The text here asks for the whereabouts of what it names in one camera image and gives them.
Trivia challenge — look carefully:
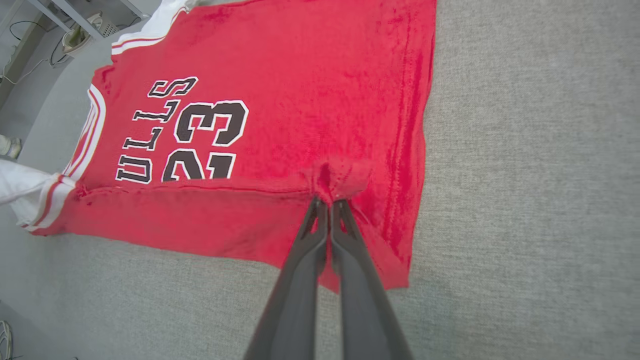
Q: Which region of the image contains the red and white basketball jersey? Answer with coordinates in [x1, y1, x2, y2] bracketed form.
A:
[0, 0, 439, 294]

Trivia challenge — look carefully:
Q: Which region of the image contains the white shoe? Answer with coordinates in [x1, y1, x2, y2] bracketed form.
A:
[0, 134, 24, 161]

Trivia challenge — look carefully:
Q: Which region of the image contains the grey metal table frame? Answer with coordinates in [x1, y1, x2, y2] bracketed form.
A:
[27, 0, 151, 42]

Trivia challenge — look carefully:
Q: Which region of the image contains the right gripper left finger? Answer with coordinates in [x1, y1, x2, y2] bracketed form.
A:
[243, 197, 330, 360]

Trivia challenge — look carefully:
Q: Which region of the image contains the white and green clothes iron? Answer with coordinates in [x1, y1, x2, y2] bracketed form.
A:
[61, 12, 119, 56]

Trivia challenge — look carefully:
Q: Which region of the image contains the thin white floor cable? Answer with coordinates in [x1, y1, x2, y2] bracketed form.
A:
[0, 20, 71, 86]

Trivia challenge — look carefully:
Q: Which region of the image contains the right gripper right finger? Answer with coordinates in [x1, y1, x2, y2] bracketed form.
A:
[330, 198, 414, 360]

